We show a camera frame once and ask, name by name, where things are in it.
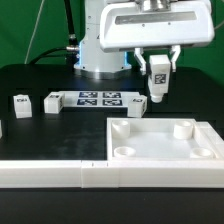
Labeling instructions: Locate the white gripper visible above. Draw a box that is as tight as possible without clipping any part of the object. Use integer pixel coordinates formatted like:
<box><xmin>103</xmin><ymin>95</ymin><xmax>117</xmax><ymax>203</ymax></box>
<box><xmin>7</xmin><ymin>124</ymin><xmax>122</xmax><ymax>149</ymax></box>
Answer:
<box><xmin>100</xmin><ymin>0</ymin><xmax>214</xmax><ymax>75</ymax></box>

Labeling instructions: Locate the white square tabletop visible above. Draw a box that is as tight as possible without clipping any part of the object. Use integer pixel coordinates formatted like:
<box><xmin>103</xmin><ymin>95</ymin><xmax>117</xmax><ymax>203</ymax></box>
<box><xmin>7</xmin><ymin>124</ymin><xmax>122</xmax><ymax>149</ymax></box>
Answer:
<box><xmin>106</xmin><ymin>118</ymin><xmax>216</xmax><ymax>160</ymax></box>

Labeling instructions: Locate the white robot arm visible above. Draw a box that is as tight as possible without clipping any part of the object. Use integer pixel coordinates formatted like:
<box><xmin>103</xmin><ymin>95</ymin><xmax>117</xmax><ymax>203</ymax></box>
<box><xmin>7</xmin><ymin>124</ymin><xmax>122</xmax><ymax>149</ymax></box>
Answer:
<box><xmin>74</xmin><ymin>0</ymin><xmax>214</xmax><ymax>79</ymax></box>

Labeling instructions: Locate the white base tag plate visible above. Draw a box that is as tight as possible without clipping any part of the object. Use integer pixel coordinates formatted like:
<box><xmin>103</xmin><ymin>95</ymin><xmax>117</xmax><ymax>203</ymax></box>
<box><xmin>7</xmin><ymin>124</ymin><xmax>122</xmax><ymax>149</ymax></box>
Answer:
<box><xmin>63</xmin><ymin>91</ymin><xmax>140</xmax><ymax>108</ymax></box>

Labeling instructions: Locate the black cable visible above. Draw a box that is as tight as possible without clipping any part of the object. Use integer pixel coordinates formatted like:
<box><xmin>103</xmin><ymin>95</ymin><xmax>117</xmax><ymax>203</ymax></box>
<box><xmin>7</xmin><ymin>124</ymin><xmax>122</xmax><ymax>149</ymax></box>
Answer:
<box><xmin>28</xmin><ymin>0</ymin><xmax>81</xmax><ymax>66</ymax></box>

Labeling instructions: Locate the white thin cable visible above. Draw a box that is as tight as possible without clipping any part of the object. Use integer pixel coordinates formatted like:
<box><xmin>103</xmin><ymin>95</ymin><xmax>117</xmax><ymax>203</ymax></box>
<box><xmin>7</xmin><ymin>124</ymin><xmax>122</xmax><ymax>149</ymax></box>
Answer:
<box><xmin>24</xmin><ymin>0</ymin><xmax>46</xmax><ymax>65</ymax></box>

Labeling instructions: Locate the white front obstacle wall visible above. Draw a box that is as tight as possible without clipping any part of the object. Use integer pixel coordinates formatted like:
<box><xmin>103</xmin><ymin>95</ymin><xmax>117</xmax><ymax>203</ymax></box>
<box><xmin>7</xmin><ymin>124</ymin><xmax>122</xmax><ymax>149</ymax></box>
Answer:
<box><xmin>0</xmin><ymin>121</ymin><xmax>224</xmax><ymax>189</ymax></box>

